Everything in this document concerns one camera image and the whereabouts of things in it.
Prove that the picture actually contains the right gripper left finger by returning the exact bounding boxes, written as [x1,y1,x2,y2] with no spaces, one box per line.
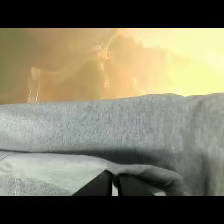
[71,169,114,197]

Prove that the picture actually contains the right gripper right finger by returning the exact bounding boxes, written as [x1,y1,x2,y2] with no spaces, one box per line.
[113,173,156,197]

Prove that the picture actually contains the grey garment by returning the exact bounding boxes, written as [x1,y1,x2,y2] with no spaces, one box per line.
[0,92,224,197]

